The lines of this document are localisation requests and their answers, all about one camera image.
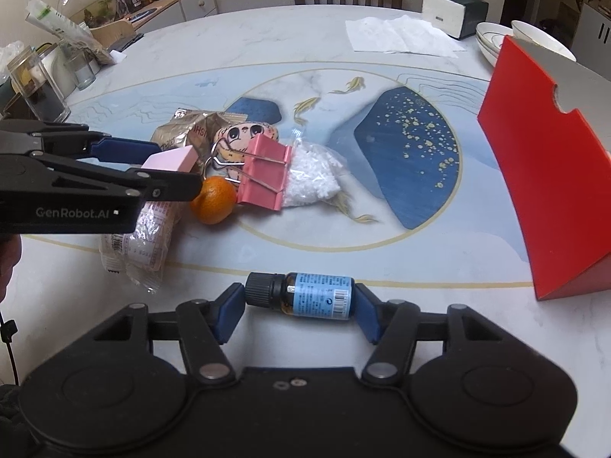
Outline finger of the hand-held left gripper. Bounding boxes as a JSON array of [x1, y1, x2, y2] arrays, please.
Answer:
[[0, 119, 163, 163], [29, 153, 204, 202]]

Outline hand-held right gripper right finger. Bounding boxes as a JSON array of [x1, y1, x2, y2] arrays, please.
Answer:
[[352, 283, 519, 385]]

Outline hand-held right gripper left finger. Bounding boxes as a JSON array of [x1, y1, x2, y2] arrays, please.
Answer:
[[91, 283, 246, 387]]

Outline pink block eraser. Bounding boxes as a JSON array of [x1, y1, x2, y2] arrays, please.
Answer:
[[141, 145, 199, 174]]

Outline small bottle with blue label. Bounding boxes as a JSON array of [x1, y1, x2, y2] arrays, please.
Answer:
[[245, 271, 354, 320]]

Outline silver foil snack packet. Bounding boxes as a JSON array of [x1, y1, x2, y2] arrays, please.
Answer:
[[152, 107, 249, 173]]

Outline clear purple printed snack packet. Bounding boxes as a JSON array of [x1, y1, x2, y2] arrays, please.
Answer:
[[125, 200, 178, 294]]

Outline small clear plastic packet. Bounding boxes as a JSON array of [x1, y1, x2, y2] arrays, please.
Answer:
[[99, 231, 129, 275]]

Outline large pink binder clip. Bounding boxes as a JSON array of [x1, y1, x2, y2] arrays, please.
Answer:
[[205, 134, 293, 211]]

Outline red cardboard box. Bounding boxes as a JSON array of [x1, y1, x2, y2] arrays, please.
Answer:
[[477, 35, 611, 301]]

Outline person's left forearm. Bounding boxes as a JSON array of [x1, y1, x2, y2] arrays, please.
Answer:
[[0, 236, 22, 303]]

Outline orange tangerine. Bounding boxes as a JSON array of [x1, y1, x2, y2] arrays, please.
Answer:
[[190, 176, 238, 225]]

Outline clear glass cup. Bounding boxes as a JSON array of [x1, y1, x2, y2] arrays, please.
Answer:
[[64, 52, 97, 90]]

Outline cartoon face pouch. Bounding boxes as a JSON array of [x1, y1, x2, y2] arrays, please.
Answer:
[[210, 123, 280, 173]]

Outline clear glass container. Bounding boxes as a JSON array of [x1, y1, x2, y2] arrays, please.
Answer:
[[7, 48, 71, 122]]

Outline white plastic wrappers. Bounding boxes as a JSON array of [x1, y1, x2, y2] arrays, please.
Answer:
[[26, 0, 115, 65]]

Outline clear bag of white pellets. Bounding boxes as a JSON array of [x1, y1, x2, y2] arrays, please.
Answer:
[[281, 139, 345, 208]]

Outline white and wood sideboard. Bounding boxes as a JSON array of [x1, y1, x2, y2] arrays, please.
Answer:
[[71, 0, 219, 39]]

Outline white paper napkins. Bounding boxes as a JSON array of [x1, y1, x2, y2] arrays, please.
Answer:
[[345, 15, 469, 59]]

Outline white and green tissue box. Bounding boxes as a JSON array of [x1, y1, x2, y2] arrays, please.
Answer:
[[422, 0, 490, 40]]

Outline white bowl with gold rim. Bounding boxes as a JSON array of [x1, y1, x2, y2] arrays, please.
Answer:
[[511, 20, 577, 63]]

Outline black cable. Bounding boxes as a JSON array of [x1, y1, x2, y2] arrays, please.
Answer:
[[0, 312, 21, 387]]

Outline white cabinet with black handles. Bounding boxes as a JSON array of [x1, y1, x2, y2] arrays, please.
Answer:
[[570, 2, 611, 77]]

